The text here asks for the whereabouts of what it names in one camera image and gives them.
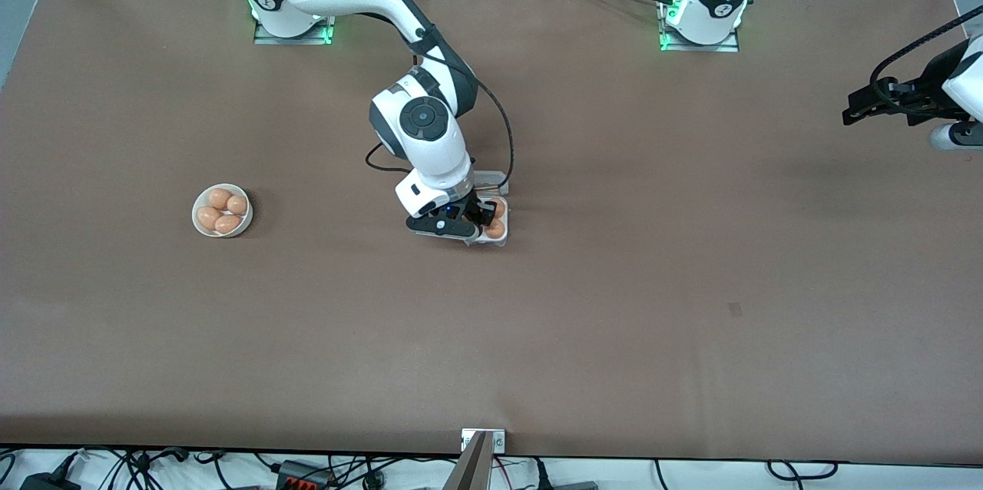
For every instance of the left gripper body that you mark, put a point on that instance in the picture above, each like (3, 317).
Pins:
(924, 93)

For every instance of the grey egg carton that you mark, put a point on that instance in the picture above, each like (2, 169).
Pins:
(491, 181)

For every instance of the brown egg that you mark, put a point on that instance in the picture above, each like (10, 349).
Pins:
(207, 216)
(227, 224)
(238, 204)
(220, 198)
(500, 207)
(496, 229)

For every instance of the white round bowl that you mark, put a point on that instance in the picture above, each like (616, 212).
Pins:
(198, 227)

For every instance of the grey metal pole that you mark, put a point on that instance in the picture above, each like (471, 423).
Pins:
(472, 471)

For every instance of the black power adapter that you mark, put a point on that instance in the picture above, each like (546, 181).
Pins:
(568, 485)
(46, 482)

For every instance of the black orange power strip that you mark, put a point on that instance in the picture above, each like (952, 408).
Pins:
(303, 473)

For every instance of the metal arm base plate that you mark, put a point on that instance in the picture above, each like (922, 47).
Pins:
(307, 40)
(726, 48)

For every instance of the metal mount bracket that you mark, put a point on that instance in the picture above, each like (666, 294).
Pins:
(498, 441)

